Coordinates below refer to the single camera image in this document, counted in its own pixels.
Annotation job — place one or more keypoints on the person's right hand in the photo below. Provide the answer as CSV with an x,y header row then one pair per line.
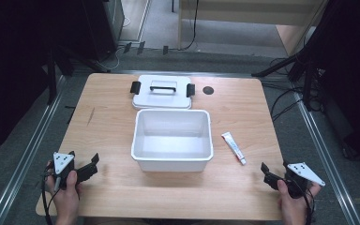
x,y
292,206

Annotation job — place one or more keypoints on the white ointment tube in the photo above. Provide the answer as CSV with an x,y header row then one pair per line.
x,y
233,147

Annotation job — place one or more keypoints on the metal floor rail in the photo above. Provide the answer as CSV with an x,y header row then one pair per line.
x,y
25,153
325,150

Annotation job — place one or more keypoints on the black round table grommet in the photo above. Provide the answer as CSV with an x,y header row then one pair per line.
x,y
208,90

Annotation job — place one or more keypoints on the black curtain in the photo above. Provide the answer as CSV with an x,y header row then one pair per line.
x,y
353,81
12,72

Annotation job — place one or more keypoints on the person's left hand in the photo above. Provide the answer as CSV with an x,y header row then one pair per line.
x,y
66,200

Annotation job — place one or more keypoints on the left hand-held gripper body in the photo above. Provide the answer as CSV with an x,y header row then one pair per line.
x,y
63,168

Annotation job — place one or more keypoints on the black cabinet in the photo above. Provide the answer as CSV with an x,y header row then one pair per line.
x,y
104,28

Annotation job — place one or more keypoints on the black tripod stand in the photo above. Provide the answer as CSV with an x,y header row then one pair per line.
x,y
293,62

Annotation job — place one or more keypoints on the light wooden furniture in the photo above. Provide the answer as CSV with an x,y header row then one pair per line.
x,y
247,14

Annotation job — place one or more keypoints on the white plastic storage box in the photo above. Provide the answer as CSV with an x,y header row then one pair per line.
x,y
172,140

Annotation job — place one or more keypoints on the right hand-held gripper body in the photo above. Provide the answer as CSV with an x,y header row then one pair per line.
x,y
298,178

